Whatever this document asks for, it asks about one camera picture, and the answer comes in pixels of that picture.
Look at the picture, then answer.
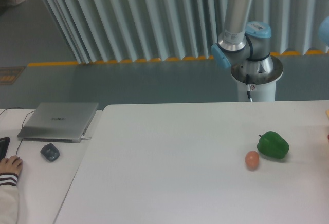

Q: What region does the person's hand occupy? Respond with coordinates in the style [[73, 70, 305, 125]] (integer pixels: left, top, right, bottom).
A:
[[0, 156, 23, 177]]

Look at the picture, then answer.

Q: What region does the green bell pepper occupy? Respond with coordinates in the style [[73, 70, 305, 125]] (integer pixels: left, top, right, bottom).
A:
[[257, 131, 290, 159]]

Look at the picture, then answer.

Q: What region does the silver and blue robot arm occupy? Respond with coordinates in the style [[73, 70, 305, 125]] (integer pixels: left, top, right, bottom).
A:
[[211, 0, 328, 68]]

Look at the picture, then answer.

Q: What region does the black keyboard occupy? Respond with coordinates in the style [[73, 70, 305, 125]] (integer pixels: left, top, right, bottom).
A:
[[0, 137, 10, 160]]

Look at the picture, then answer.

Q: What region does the white sleeve striped cuff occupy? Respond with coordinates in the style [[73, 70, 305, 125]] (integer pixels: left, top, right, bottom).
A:
[[1, 173, 19, 223]]

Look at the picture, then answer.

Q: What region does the dark grey computer mouse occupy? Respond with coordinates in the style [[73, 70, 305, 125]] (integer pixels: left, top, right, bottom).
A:
[[40, 143, 60, 162]]

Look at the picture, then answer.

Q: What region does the silver closed laptop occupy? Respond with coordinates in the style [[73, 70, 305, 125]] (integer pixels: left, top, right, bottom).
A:
[[17, 102, 98, 143]]

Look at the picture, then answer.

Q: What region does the white corrugated partition screen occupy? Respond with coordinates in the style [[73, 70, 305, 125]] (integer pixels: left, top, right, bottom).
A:
[[43, 0, 328, 63]]

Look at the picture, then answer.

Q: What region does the brown egg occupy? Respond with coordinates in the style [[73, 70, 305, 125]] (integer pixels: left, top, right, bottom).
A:
[[245, 151, 259, 170]]

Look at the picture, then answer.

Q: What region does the black cable on desk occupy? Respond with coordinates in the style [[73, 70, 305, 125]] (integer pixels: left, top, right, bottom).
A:
[[0, 107, 35, 158]]

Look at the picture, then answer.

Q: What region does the robot base cable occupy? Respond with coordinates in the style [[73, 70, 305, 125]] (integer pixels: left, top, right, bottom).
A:
[[245, 73, 254, 103]]

